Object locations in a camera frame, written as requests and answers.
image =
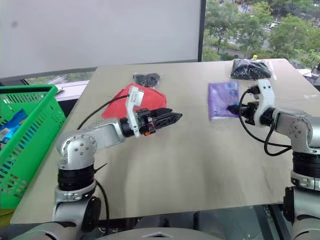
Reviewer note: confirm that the grey window ledge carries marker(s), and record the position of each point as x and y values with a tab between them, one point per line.
72	90

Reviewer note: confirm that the white car outside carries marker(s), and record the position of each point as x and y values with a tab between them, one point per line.
274	25

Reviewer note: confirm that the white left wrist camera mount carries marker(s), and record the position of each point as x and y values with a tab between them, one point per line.
135	96

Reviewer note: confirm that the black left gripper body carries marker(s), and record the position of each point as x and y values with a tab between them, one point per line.
146	122

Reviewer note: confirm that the large bagged black item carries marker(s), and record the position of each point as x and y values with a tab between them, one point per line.
250	68

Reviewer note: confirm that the silver robot torso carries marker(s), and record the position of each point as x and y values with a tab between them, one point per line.
130	235

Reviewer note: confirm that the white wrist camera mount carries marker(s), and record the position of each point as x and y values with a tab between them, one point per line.
135	96
266	97

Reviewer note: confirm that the red packet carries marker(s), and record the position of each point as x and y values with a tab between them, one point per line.
155	100

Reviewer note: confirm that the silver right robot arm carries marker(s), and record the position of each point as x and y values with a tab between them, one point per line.
300	130

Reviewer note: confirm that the blue snack packet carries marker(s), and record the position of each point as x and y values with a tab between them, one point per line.
11	125

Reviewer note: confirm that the white board panel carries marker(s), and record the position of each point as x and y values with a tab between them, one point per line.
100	30

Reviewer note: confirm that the black window frame post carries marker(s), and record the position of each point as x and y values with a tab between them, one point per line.
202	30

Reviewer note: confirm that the green plastic basket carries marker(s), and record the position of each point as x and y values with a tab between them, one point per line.
32	140

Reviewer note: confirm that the small bagged black item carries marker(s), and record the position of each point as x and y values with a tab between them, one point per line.
147	78

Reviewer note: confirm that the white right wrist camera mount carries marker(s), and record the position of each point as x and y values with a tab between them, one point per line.
266	97

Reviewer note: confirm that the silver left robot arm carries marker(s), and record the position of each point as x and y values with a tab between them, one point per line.
80	147

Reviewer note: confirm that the purple packet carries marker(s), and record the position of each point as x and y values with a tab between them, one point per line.
222	100

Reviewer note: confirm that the trees outside window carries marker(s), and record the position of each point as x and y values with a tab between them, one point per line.
250	32

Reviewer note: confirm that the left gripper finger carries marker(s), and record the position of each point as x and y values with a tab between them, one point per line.
167	120
162	112

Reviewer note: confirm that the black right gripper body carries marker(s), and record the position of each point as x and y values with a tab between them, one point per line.
250	112

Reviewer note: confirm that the small yellow object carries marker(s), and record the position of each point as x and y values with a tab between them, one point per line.
255	57

